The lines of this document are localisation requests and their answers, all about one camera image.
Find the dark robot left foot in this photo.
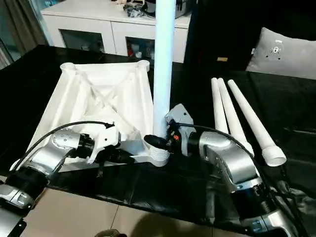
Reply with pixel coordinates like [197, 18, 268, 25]
[97, 229, 119, 237]

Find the black table mat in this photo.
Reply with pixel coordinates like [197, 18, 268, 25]
[0, 44, 316, 237]

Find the grey bag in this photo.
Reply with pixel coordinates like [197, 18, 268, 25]
[145, 0, 188, 18]

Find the grey curtain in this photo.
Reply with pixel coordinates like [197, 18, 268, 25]
[0, 0, 49, 70]

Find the black sofa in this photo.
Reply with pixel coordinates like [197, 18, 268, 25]
[184, 0, 316, 75]

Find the white plastic table top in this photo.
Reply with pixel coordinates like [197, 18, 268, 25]
[9, 60, 171, 173]

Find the white plastic table leg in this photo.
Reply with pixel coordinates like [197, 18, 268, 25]
[227, 79, 287, 167]
[210, 77, 229, 135]
[148, 0, 177, 163]
[217, 77, 255, 158]

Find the grey cushion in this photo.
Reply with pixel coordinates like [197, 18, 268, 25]
[245, 27, 316, 79]

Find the white cabinet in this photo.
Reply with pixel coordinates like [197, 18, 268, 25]
[40, 0, 192, 64]

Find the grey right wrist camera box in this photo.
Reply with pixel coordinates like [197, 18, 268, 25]
[164, 103, 195, 127]

